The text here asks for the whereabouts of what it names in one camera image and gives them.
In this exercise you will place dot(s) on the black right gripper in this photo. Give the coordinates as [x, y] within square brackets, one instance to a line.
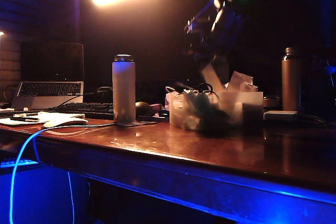
[204, 35]

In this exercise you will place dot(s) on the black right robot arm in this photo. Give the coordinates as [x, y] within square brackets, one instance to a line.
[241, 19]

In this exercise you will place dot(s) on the translucent plastic storage box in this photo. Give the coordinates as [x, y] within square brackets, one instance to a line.
[183, 113]

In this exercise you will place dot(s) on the flat white adapter box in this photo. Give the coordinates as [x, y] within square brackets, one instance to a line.
[280, 115]

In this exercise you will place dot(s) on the crumpled white paper receipts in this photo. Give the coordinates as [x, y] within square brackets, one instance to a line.
[240, 82]

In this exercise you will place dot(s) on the small round metal tin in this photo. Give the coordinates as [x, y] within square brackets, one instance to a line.
[271, 102]

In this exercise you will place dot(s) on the brown metal bottle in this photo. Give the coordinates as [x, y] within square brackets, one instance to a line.
[291, 82]

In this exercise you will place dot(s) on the dark round object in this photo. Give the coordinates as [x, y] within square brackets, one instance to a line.
[143, 108]

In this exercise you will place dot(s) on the clear badge card holder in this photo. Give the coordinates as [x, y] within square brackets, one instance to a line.
[141, 123]

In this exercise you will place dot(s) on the tall white insulated bottle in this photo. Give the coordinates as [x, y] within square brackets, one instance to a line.
[124, 90]

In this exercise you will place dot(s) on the black desktop keyboard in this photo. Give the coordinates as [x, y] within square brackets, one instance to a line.
[84, 110]

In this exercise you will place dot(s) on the white computer mouse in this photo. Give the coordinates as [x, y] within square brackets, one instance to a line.
[65, 122]

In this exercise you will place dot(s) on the silver open laptop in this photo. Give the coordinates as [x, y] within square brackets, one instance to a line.
[50, 87]

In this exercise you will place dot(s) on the loose white paper sheets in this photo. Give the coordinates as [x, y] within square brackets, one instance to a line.
[47, 117]

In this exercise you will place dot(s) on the dark pen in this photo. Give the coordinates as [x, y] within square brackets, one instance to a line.
[25, 119]

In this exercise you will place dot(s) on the blue-lit keyboard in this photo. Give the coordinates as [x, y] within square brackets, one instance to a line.
[15, 162]

